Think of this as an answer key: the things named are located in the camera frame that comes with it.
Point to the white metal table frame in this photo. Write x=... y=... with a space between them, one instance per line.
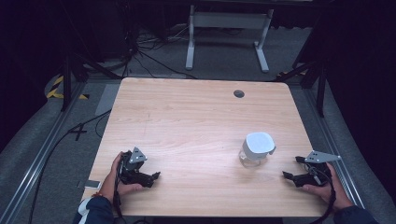
x=229 y=20

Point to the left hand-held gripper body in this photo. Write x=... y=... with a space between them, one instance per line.
x=132 y=165

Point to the person's left hand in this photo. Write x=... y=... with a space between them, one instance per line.
x=112 y=183

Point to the person's right hand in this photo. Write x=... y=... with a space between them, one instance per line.
x=330 y=191

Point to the grey round table grommet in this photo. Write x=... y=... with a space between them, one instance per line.
x=238 y=93

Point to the black metal stand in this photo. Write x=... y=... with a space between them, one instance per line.
x=314 y=74
x=71 y=68

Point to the grey tape piece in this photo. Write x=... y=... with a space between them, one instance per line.
x=92 y=184

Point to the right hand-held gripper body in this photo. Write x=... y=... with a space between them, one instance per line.
x=316 y=174

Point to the aluminium floor rail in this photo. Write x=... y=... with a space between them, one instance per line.
x=34 y=161
x=333 y=146

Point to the yellow black floor tape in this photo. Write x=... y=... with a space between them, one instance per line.
x=56 y=90

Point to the clear glass jar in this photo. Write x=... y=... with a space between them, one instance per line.
x=247 y=160

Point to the white cup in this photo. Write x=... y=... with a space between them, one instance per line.
x=258 y=143

